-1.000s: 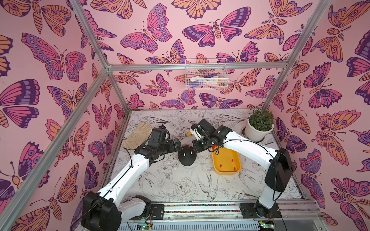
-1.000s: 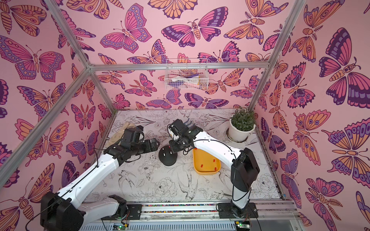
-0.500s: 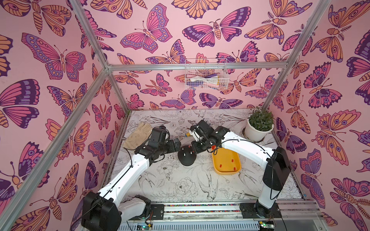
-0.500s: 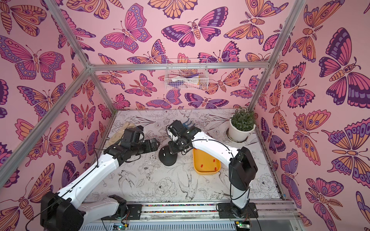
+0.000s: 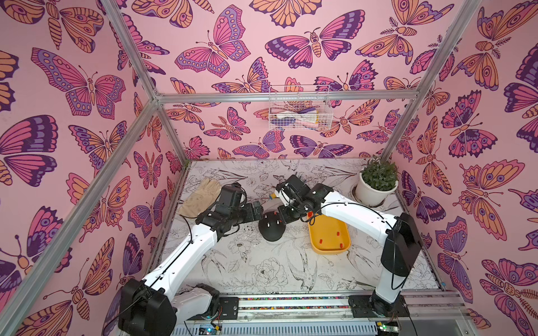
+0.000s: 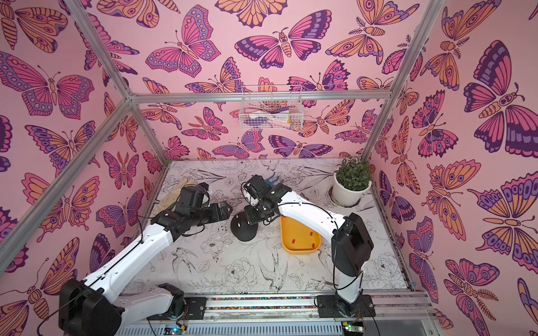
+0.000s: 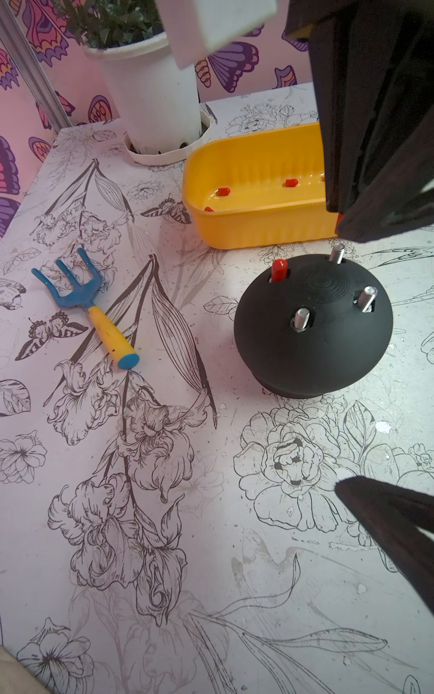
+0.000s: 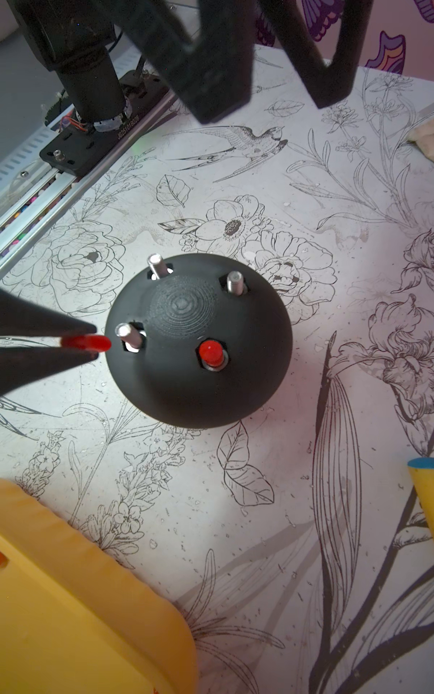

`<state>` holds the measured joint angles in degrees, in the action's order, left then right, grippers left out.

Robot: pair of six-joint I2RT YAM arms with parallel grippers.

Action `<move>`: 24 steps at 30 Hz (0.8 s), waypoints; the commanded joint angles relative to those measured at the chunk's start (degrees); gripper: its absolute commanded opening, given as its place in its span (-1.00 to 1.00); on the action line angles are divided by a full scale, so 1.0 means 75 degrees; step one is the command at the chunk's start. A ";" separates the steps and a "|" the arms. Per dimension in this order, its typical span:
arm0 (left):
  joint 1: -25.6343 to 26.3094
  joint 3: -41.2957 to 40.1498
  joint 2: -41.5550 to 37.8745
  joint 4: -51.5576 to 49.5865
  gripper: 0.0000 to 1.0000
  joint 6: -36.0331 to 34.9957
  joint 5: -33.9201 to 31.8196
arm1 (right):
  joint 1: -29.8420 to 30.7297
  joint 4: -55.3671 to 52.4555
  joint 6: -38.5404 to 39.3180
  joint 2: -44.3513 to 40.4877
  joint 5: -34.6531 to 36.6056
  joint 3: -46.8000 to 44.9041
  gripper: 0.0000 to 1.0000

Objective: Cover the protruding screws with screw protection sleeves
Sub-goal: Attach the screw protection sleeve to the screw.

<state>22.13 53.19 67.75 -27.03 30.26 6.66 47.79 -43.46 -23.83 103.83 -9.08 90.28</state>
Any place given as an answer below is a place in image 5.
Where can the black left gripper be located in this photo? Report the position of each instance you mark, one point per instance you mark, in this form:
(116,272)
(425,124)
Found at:
(249,215)

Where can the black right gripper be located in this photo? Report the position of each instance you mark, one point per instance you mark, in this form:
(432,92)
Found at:
(286,212)

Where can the black round screw base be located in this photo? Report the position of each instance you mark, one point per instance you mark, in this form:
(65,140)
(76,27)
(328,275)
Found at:
(272,226)

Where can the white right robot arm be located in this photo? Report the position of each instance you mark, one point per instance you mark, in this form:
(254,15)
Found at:
(396,235)

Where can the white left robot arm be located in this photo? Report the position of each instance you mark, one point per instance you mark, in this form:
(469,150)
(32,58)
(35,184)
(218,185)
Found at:
(153,305)

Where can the cream fabric glove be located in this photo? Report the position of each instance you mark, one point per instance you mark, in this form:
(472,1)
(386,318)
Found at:
(201,199)

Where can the yellow plastic tray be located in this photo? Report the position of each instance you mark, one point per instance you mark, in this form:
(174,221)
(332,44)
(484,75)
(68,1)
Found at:
(329,236)

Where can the potted green plant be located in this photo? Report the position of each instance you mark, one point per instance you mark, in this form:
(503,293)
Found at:
(377,180)

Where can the white wire basket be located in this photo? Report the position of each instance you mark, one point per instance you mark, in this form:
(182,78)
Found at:
(300,111)

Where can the aluminium cage frame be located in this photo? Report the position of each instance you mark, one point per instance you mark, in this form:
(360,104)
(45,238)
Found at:
(32,97)

